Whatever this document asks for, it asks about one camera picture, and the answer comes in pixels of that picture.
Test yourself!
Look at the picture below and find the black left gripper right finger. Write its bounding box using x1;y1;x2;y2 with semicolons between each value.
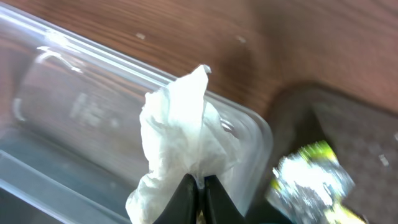
204;175;246;224

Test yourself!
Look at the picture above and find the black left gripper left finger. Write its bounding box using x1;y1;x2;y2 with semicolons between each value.
154;174;198;224

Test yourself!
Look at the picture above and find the white paper napkin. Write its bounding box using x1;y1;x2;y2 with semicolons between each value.
126;65;242;223

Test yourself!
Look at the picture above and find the yellow foil snack wrapper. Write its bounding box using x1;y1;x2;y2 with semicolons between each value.
265;141;367;224

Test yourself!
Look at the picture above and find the clear plastic bin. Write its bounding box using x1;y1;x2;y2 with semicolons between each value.
1;4;272;223

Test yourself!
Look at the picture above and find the dark brown serving tray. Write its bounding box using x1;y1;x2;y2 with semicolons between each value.
246;83;397;223

